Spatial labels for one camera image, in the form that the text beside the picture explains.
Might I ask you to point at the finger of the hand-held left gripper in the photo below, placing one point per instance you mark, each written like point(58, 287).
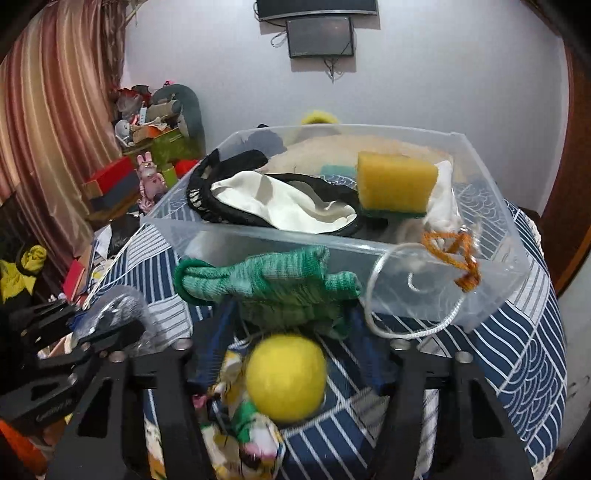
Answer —
point(44, 323)
point(55, 383)

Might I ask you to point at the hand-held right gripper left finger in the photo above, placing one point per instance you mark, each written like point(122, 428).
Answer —
point(216, 344)

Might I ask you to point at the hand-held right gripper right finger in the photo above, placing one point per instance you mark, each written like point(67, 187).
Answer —
point(367, 353)

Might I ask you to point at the green knit glove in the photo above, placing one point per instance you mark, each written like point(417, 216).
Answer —
point(277, 277)

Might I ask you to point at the clear plastic storage box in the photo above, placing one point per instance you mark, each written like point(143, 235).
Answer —
point(231, 242)

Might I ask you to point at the red book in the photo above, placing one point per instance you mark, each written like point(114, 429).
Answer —
point(74, 279)

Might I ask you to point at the yellow cloth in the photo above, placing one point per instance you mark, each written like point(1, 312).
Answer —
point(27, 265)

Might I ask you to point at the orange item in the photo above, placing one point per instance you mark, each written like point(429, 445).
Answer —
point(18, 447)

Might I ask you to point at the yellow ball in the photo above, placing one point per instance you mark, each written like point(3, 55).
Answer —
point(286, 378)

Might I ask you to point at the clear plastic bag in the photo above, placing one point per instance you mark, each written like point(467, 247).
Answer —
point(124, 304)

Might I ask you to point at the floral printed cloth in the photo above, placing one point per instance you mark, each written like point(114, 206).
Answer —
point(258, 443)

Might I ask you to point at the orange yarn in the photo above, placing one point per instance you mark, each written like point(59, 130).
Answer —
point(466, 273)

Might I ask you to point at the blue white patterned tablecloth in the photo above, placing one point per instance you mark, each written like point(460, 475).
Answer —
point(508, 360)

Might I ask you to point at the white pouch with black trim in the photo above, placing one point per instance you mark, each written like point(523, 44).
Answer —
point(277, 203)

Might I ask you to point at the red box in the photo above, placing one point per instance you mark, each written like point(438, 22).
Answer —
point(113, 175)

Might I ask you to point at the yellow sponge with green pad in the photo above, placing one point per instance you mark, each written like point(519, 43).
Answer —
point(392, 180)

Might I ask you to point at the pink bunny toy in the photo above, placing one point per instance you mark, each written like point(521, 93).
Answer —
point(150, 177)

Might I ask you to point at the teal sponge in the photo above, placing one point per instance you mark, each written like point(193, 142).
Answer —
point(339, 170)

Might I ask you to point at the green cardboard box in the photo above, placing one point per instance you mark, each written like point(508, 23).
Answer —
point(175, 145)

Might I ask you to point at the grey plush toy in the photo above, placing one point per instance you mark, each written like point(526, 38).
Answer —
point(123, 131)

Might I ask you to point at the striped pink brown curtain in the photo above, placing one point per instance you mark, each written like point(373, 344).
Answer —
point(55, 92)

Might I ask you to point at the grey green armchair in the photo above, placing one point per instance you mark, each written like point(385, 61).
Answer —
point(189, 106)

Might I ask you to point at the yellow fuzzy item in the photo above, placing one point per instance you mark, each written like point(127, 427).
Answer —
point(319, 117)

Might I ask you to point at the brown wooden door frame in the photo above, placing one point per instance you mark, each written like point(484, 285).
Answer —
point(575, 184)

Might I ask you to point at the small black wall screen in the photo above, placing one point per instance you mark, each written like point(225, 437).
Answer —
point(320, 36)

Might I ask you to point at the large black wall screen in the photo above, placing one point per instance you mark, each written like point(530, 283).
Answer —
point(318, 7)

